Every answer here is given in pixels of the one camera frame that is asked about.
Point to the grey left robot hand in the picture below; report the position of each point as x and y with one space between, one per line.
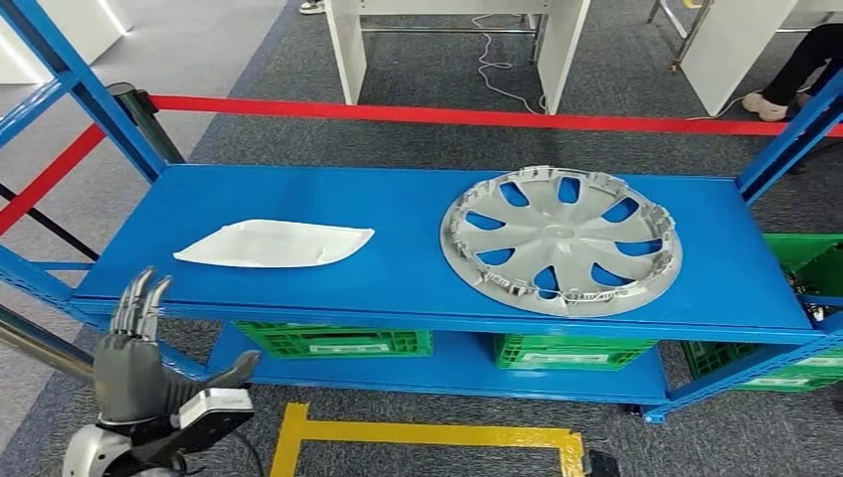
128 382

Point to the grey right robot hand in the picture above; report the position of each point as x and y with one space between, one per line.
602 464

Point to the white plastic car part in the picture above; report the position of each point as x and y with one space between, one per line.
276 243

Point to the blue metal shelf rack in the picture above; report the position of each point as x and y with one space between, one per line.
408 217

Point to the chrome stanchion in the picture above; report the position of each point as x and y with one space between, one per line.
39 345

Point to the folded green plastic crate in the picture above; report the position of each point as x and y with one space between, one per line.
777 382
510 352
276 342

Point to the red barrier belt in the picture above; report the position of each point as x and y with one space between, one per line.
52 174
395 113

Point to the grey wheel hubcap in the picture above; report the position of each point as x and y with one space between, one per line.
560 234

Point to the white cabinet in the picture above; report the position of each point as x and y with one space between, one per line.
99 26

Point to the white desk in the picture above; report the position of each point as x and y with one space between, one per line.
346 52
724 59

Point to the person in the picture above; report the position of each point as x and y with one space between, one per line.
313 6
797 66

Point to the dark post stanchion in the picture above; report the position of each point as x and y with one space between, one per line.
148 128

